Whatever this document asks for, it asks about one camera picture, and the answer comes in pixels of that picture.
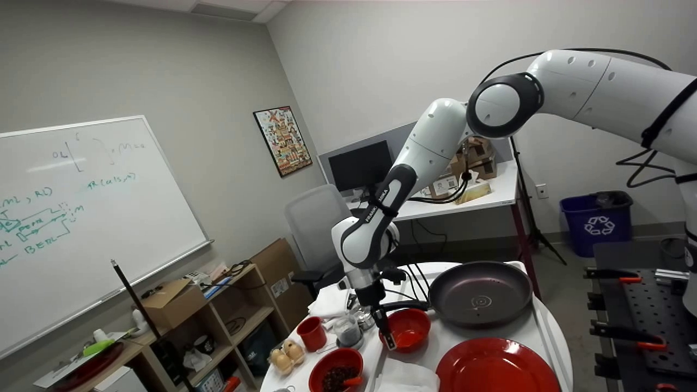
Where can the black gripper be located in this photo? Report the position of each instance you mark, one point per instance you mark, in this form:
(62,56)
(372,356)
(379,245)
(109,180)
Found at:
(376,298)

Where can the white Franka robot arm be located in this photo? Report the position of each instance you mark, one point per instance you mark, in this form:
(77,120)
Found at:
(580,87)

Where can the dark nonstick frying pan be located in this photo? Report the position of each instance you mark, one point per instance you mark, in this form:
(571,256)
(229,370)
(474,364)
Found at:
(481,294)

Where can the clear glass tealight holder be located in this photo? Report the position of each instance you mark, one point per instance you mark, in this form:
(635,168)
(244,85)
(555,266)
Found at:
(349,333)
(365,319)

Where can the plain red bowl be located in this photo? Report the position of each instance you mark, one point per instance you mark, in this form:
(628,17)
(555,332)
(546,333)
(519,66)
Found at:
(411,332)

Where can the white napkin pile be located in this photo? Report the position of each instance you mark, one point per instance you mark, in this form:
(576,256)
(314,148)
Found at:
(329,298)

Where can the red bowl with dark contents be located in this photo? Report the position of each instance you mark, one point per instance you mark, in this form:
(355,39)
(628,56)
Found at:
(336,370)

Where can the red mug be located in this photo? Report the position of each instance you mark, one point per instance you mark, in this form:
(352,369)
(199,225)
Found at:
(313,336)

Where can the beige bread roll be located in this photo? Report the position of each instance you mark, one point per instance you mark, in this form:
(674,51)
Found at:
(294,352)
(279,360)

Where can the red dinner plate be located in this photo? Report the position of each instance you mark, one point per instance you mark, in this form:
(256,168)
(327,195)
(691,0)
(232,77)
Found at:
(498,366)

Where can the grey office chair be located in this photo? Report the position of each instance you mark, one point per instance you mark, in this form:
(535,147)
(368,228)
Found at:
(317,225)

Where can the wooden cube shelf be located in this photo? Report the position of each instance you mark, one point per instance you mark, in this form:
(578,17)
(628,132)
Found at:
(225,319)

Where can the beige box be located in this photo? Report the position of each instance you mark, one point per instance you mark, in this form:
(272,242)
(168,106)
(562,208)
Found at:
(469,193)

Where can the red and white small box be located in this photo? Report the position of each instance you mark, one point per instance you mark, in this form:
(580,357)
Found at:
(232,384)

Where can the black computer monitor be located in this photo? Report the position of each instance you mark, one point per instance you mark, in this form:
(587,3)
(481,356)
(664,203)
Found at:
(361,167)

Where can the white desk red leg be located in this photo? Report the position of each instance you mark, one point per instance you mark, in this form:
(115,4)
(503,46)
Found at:
(494,196)

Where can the stack of papers and books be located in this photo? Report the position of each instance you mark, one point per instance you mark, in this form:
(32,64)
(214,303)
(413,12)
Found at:
(209,281)

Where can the black tripod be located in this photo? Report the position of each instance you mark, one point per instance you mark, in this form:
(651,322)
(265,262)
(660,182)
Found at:
(535,225)

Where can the brown wooden desk organizer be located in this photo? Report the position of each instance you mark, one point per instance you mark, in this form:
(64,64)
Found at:
(478,155)

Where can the small brown cardboard box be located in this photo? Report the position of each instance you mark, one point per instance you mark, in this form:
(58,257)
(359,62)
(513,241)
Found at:
(172,306)

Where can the black clamp orange tip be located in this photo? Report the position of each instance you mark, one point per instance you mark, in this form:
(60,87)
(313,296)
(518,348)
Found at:
(613,274)
(624,336)

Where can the blue recycling bin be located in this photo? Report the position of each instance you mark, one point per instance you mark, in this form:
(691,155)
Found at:
(597,223)

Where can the small white bottle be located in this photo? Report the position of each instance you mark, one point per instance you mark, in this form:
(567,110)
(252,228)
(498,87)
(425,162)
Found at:
(140,321)

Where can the thin black pole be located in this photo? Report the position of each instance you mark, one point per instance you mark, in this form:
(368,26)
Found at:
(138,306)

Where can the black robot workbench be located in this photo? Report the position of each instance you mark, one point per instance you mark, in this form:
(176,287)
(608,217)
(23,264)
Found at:
(654,306)

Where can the green shelf item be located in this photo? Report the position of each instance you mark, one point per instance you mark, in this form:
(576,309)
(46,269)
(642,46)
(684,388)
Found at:
(101,347)

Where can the dark red shelf plate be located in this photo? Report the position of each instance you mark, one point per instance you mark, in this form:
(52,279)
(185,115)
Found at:
(94,362)

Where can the round white pedestal table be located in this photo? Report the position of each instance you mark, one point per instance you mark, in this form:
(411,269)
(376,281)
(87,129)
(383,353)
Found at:
(276,380)

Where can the framed colourful wall poster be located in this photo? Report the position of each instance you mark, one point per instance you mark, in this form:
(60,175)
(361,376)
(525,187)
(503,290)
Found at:
(285,143)

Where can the wall whiteboard with green writing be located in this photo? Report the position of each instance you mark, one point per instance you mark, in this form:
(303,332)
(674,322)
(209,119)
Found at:
(94,218)

